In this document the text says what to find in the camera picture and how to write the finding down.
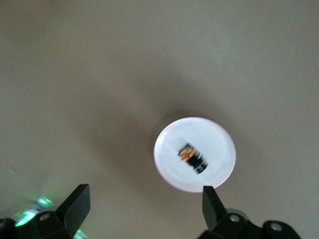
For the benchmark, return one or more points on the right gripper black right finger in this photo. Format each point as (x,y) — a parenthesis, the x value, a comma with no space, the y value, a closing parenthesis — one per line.
(211,209)

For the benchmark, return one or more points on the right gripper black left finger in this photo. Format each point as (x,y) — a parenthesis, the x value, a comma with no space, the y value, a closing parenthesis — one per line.
(74,206)

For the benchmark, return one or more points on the orange and black switch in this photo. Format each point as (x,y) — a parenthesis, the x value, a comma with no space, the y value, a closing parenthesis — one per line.
(192,158)

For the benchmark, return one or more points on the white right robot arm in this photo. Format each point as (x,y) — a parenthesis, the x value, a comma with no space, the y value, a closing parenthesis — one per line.
(42,201)

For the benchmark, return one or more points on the pink round plate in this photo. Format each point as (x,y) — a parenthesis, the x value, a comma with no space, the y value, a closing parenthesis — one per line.
(214,139)

